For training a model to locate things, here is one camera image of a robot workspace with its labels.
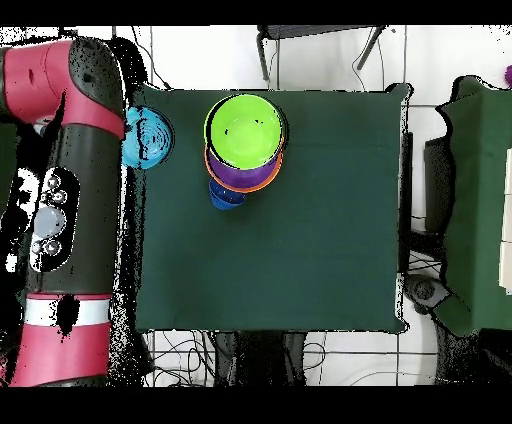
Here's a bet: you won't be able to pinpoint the dark green tablecloth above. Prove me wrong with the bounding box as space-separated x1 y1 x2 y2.
133 81 411 333

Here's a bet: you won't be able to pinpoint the dark blue bowl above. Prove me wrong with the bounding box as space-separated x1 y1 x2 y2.
207 179 247 212

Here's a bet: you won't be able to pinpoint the large orange bowl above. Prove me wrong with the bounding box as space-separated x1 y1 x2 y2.
204 131 286 194

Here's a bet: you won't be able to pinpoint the green cloth side table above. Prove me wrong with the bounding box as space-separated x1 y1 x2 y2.
433 75 512 337

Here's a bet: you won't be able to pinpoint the thin black floor cable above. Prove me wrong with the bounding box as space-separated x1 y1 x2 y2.
130 25 173 91

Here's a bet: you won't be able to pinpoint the black camera tripod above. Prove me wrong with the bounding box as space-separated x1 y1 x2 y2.
255 25 387 83

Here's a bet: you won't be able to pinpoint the light blue bowl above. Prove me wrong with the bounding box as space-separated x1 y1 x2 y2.
121 105 175 171

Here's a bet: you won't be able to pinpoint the white boxes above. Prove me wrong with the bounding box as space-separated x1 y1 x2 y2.
498 147 512 290

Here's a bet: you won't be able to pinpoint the purple bowl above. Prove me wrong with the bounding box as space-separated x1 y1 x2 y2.
205 145 283 190

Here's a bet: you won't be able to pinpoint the tangle of cables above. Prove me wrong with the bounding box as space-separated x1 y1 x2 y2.
149 330 219 387

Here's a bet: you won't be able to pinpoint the light green bowl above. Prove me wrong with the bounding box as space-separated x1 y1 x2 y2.
203 92 286 171

